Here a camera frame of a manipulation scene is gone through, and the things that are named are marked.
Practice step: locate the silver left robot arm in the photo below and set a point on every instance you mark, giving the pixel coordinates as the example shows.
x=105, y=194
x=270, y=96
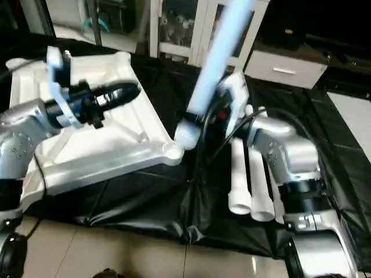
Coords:
x=17, y=139

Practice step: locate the white drawer unit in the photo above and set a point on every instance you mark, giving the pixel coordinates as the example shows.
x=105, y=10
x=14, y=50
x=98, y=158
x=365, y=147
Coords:
x=284, y=69

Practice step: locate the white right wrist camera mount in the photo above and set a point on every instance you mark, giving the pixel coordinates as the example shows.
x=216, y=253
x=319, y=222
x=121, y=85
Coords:
x=237, y=98

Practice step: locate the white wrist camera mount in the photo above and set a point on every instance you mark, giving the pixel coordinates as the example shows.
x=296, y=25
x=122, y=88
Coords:
x=237, y=98
x=58, y=87

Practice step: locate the white plastic table top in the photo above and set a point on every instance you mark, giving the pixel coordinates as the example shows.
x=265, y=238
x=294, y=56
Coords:
x=116, y=145

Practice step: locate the black box device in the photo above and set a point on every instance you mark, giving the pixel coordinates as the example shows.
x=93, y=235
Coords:
x=290, y=32

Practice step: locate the black plastic mat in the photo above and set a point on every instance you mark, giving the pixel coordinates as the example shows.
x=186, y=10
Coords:
x=174, y=214

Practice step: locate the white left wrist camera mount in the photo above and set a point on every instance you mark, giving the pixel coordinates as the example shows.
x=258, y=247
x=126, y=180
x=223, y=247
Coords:
x=58, y=87

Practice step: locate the white plastic table leg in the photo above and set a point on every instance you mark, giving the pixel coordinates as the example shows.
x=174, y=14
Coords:
x=261, y=197
x=239, y=185
x=278, y=202
x=220, y=52

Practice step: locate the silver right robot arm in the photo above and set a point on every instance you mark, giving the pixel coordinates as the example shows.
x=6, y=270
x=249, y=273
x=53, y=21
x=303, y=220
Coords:
x=290, y=162

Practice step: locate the white glass door cabinet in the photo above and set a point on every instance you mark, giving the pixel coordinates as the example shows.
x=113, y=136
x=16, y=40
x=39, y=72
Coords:
x=185, y=29

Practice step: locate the teal floor stand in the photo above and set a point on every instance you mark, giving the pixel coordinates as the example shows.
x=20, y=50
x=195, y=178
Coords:
x=95, y=26

